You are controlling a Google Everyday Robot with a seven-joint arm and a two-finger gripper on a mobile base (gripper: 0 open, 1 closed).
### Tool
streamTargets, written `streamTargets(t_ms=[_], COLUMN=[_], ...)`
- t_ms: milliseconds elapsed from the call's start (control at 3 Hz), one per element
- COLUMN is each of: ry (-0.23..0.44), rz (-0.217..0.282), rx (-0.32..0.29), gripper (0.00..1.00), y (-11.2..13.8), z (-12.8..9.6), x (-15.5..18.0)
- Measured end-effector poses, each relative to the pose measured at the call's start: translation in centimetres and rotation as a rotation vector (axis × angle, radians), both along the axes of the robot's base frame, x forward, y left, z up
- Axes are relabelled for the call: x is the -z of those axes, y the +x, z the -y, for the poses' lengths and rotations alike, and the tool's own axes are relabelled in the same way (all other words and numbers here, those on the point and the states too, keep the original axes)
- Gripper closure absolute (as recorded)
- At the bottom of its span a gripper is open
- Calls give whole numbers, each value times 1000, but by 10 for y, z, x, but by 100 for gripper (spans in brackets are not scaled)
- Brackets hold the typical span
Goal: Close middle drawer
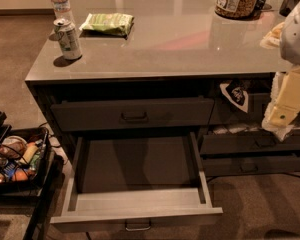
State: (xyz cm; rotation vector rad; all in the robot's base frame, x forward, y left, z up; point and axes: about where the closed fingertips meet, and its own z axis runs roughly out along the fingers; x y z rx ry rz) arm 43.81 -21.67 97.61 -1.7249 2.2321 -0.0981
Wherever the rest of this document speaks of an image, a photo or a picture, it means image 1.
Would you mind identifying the white packet in drawer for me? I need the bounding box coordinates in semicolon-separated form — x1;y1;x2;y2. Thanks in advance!
212;123;260;135

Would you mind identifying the green chip bag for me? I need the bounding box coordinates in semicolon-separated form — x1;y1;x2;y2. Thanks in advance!
79;13;134;37

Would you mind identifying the black tray stand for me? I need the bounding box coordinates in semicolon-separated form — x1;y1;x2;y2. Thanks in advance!
0;111;63;240

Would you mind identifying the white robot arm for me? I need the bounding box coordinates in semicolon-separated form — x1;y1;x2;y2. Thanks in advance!
261;1;300;141

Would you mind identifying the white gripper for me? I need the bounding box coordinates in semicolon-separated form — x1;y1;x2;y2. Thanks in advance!
261;66;300;141

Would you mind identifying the grey counter cabinet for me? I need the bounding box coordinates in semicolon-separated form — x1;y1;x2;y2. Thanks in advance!
24;0;300;185

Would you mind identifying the clear plastic water bottle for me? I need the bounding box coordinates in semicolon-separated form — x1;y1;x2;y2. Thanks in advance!
50;0;74;21

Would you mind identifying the silver green soda can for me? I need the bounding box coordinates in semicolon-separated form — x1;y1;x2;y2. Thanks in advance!
54;18;82;60

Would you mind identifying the black white snack bag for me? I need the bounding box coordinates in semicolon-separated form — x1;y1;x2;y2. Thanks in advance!
220;79;249;113

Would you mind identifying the black basket of groceries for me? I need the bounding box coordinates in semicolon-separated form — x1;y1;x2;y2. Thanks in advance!
0;125;50;194

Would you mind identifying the grey drawer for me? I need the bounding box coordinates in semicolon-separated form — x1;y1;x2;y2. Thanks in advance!
209;92;300;126
200;130;300;155
202;155;300;177
51;132;223;233
51;97;214;132

